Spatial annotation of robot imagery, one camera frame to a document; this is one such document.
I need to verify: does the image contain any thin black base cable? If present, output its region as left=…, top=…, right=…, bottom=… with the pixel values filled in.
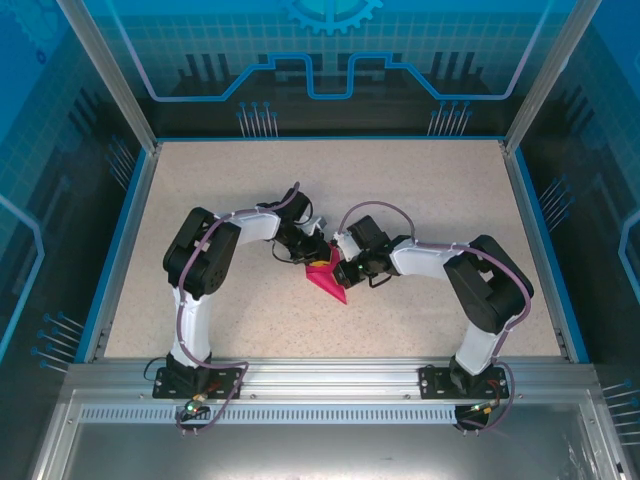
left=143, top=355, right=169, bottom=386

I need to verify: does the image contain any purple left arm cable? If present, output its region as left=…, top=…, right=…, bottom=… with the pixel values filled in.
left=173, top=180, right=301, bottom=435

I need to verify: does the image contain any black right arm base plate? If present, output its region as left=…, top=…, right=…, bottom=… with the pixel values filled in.
left=418, top=364, right=511, bottom=400

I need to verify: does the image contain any cable plug with green light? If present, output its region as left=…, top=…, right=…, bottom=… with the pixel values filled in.
left=182, top=392, right=209, bottom=416
left=467, top=397, right=504, bottom=416

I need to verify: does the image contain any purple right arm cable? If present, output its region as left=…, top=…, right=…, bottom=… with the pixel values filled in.
left=337, top=199, right=534, bottom=434

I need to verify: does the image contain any aluminium frame post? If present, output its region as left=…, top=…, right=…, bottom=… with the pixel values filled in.
left=54, top=0, right=162, bottom=154
left=502, top=0, right=604, bottom=154

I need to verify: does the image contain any blue table edge strip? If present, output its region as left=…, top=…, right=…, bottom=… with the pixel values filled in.
left=513, top=148, right=592, bottom=364
left=73, top=148, right=152, bottom=364

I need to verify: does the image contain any aluminium side rail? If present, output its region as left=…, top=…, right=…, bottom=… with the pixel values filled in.
left=498, top=139, right=576, bottom=362
left=82, top=142, right=162, bottom=364

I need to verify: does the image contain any slotted metal cable duct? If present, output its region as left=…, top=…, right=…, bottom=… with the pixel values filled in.
left=78, top=404, right=464, bottom=426

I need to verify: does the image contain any grey metal tray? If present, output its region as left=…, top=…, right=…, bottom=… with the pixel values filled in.
left=27, top=389, right=634, bottom=480

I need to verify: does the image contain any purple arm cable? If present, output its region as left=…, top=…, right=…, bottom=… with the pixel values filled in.
left=173, top=180, right=301, bottom=435
left=337, top=199, right=534, bottom=434

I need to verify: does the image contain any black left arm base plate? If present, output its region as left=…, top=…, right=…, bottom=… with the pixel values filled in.
left=152, top=366, right=245, bottom=400

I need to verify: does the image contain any pink paper sheet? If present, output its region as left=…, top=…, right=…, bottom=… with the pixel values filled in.
left=304, top=241, right=351, bottom=306

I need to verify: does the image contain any aluminium mounting rail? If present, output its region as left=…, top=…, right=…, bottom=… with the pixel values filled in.
left=64, top=355, right=601, bottom=401

